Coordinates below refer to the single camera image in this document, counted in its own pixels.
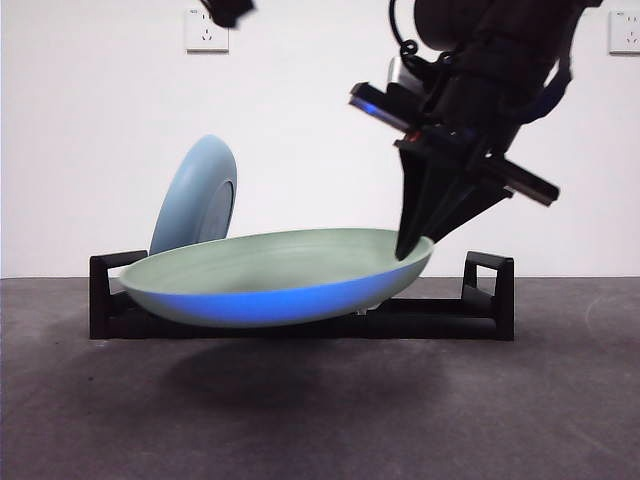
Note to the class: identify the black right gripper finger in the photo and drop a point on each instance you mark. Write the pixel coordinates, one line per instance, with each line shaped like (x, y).
(460, 200)
(415, 200)

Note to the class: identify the pale green plate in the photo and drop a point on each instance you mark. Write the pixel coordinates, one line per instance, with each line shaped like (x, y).
(275, 280)

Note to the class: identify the light blue plate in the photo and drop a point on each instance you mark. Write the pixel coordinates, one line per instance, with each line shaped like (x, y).
(190, 200)

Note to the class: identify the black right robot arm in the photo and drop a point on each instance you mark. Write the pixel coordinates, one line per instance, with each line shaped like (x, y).
(500, 30)

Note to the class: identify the black plate rack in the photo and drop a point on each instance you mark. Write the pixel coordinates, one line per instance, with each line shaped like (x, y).
(450, 325)

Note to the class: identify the white wall socket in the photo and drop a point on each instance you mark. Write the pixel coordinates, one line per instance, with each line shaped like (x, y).
(625, 32)
(200, 40)

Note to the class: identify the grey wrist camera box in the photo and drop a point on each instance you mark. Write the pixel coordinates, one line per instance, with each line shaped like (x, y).
(385, 107)

